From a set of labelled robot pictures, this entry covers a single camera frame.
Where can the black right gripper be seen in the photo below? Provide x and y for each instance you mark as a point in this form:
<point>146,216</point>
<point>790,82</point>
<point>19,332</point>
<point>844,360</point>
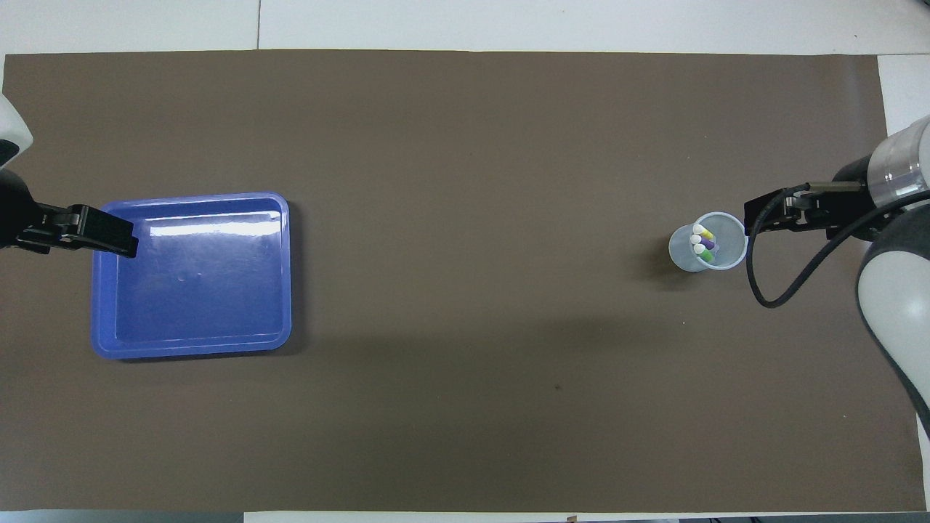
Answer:
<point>850,200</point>

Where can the translucent pale blue cup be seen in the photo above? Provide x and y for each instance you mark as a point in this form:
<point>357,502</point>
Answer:
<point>683,258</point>

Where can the yellow pen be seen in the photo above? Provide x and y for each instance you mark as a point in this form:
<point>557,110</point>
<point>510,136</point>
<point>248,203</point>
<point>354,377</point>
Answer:
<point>706,233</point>

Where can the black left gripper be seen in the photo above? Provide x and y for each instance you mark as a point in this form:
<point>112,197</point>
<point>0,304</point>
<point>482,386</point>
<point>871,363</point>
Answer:
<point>14,211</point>

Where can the brown table mat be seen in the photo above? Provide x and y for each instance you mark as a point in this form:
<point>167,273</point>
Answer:
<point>465,363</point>

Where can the green pen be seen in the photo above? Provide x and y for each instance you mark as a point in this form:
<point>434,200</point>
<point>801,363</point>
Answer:
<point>706,255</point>

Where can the blue plastic tray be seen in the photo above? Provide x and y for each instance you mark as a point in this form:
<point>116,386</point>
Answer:
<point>196,305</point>

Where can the purple pen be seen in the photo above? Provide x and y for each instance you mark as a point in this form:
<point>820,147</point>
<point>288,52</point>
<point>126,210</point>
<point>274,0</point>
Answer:
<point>710,245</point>

